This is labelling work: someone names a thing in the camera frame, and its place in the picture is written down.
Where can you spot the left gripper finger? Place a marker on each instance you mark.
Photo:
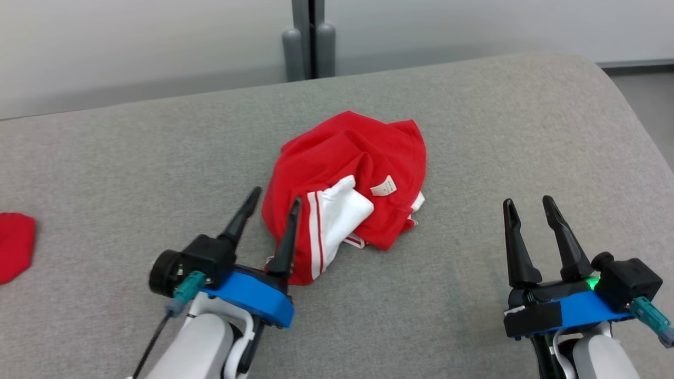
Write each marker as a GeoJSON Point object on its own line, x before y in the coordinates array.
{"type": "Point", "coordinates": [287, 247]}
{"type": "Point", "coordinates": [243, 215]}

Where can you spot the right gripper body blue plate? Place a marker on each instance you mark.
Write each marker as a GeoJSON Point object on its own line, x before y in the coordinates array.
{"type": "Point", "coordinates": [579, 310]}

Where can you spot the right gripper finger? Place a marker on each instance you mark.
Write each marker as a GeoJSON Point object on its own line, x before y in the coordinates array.
{"type": "Point", "coordinates": [518, 258]}
{"type": "Point", "coordinates": [571, 252]}

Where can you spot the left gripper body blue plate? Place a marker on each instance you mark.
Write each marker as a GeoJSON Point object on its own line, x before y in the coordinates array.
{"type": "Point", "coordinates": [258, 300]}

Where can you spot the red white-sleeved shirt with label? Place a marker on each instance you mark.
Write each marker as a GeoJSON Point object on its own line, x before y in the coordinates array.
{"type": "Point", "coordinates": [342, 152]}

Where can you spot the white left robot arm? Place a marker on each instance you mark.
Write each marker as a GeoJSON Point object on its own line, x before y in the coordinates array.
{"type": "Point", "coordinates": [195, 347]}

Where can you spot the crumpled red white-trimmed garment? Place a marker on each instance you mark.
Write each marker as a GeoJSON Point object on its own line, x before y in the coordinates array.
{"type": "Point", "coordinates": [15, 245]}

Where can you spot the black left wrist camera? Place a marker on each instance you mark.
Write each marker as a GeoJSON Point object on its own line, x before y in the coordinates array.
{"type": "Point", "coordinates": [205, 258]}

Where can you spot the grey partition post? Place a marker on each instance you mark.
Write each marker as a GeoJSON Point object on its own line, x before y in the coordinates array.
{"type": "Point", "coordinates": [309, 37]}

